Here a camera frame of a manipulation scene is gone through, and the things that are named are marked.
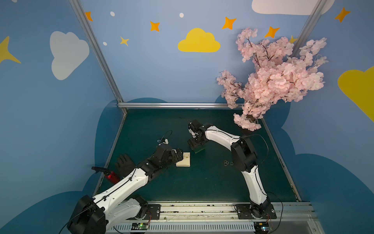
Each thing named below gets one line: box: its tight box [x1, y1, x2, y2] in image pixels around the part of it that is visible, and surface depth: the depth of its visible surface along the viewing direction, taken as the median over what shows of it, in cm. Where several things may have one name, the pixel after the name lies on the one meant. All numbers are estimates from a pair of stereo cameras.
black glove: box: [115, 153, 136, 177], surface depth 93 cm
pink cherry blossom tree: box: [216, 27, 329, 132], surface depth 73 cm
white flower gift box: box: [175, 152, 191, 167], surface depth 92 cm
